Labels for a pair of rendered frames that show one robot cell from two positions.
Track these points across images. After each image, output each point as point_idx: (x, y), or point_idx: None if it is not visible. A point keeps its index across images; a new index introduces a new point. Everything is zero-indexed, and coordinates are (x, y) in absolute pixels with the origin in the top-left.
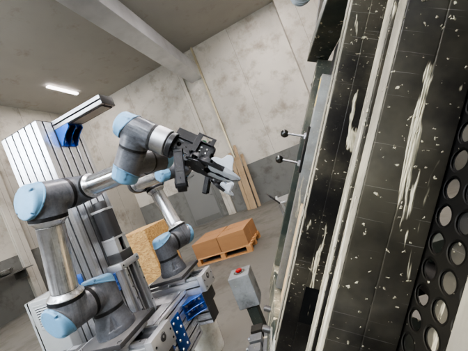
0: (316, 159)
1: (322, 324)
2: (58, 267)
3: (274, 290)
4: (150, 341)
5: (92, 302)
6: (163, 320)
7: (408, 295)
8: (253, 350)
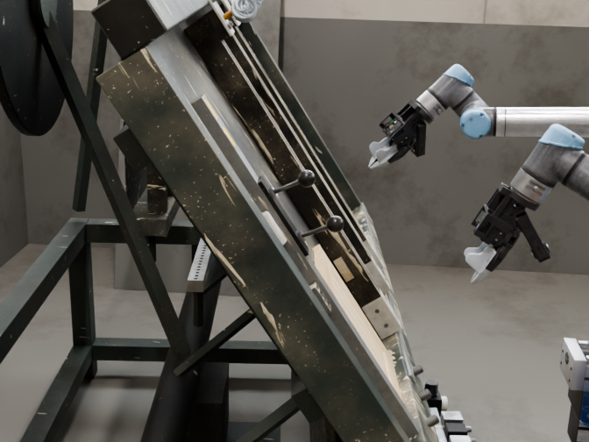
0: (301, 164)
1: (329, 189)
2: None
3: (416, 415)
4: (566, 338)
5: None
6: (583, 359)
7: None
8: (460, 436)
